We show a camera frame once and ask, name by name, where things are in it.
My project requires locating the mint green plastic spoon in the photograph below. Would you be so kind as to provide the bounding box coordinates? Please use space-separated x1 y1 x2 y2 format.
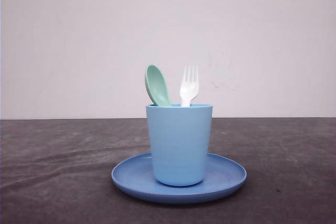
145 65 172 106

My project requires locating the white plastic fork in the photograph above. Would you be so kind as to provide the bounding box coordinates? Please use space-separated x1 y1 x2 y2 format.
180 66 199 107

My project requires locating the light blue plastic cup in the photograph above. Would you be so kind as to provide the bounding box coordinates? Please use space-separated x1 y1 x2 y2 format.
146 104 213 186

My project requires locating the blue plastic plate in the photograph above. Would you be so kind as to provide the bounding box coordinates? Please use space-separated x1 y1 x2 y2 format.
111 152 247 204

